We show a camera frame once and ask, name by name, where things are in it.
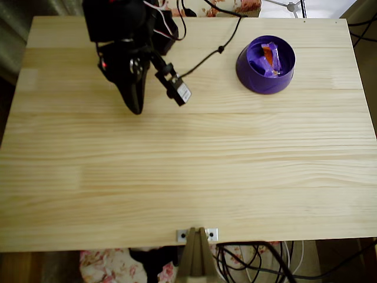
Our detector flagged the grey curtain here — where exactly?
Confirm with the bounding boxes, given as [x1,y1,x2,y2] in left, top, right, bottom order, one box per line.
[0,0,86,85]

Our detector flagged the white metal stand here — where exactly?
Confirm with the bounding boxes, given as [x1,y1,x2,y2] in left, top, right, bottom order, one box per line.
[262,0,307,14]

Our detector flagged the olive camera stand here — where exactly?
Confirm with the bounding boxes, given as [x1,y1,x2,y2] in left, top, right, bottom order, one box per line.
[176,226,219,283]

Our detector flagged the floral patterned cushion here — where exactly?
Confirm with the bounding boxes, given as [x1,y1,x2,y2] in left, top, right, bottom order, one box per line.
[158,0,262,18]

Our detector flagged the thick black cable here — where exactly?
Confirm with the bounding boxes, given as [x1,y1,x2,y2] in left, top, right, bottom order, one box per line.
[219,241,297,283]

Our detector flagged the silver metal bracket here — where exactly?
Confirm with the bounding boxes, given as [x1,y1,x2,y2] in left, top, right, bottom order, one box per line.
[176,228,219,243]

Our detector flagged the floral pink cloth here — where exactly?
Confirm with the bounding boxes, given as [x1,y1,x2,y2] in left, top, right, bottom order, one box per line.
[79,248,178,283]

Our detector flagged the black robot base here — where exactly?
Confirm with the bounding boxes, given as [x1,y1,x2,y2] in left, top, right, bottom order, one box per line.
[151,10,180,57]

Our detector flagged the purple orange candy bar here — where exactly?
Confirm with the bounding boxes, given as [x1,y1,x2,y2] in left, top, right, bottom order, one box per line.
[261,42,284,78]
[249,57,269,76]

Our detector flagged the black fabric item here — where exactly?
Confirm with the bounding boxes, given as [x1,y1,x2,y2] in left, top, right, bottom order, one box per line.
[128,246,180,283]

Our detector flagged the red white servo wires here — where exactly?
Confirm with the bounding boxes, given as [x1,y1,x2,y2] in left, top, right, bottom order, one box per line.
[143,0,181,41]

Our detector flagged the white cable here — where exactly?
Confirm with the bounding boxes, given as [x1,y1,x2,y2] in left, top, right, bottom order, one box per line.
[244,240,305,282]

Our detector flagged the thin black cable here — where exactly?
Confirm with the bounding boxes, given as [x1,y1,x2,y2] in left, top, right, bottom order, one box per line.
[216,243,377,281]

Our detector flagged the purple plastic bowl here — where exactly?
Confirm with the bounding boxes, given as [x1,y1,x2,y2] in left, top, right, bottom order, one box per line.
[235,35,297,96]

